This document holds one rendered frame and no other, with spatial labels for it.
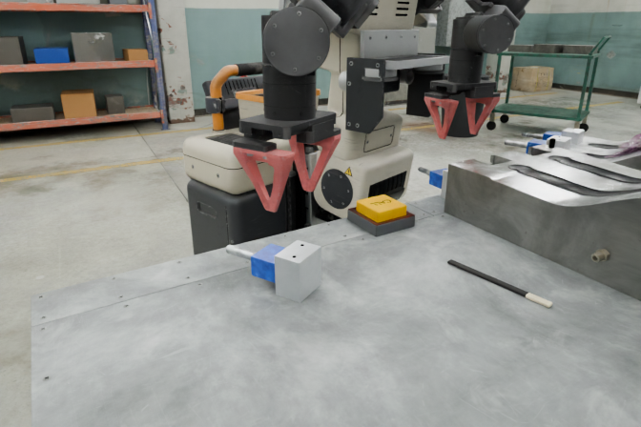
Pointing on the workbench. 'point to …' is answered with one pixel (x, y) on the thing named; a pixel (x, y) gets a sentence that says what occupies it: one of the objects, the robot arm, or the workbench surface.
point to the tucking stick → (501, 283)
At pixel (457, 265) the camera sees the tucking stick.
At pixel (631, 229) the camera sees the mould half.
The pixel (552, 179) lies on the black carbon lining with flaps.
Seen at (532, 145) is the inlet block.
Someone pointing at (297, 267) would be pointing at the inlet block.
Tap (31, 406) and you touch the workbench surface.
